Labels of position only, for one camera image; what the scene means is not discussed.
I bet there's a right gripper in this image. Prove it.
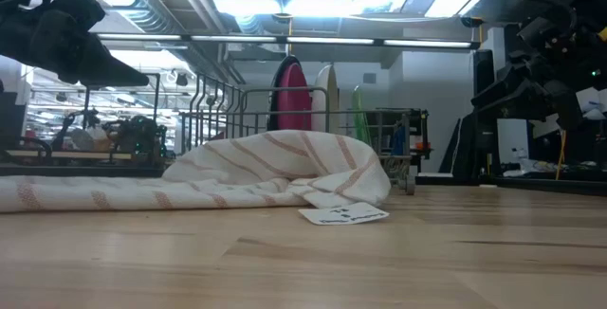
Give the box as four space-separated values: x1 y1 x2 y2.
472 12 607 130

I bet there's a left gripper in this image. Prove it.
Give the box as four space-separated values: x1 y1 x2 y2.
0 0 151 87

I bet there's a translucent green plate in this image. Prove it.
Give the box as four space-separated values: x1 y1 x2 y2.
350 85 374 147

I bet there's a black plate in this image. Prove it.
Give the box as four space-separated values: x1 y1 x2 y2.
267 55 291 133

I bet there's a white towel with red stripes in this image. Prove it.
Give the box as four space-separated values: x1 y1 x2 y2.
0 128 393 214

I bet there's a white plate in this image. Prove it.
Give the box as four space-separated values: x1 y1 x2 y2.
311 64 340 135

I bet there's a pink plate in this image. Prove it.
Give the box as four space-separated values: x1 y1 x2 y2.
277 62 313 133

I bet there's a white board panel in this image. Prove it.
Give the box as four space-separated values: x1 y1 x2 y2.
497 118 530 164

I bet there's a black shelf cart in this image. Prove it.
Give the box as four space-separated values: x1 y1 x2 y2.
369 107 432 162

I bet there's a long ceiling light strip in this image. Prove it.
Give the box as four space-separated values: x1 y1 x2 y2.
97 32 475 49

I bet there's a white handwritten label card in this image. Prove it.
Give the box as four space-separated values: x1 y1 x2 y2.
298 202 390 227

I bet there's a black gantry frame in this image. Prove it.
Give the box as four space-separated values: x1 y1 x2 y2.
83 72 162 120

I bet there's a grey wire dish rack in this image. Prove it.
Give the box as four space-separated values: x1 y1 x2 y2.
179 71 418 196

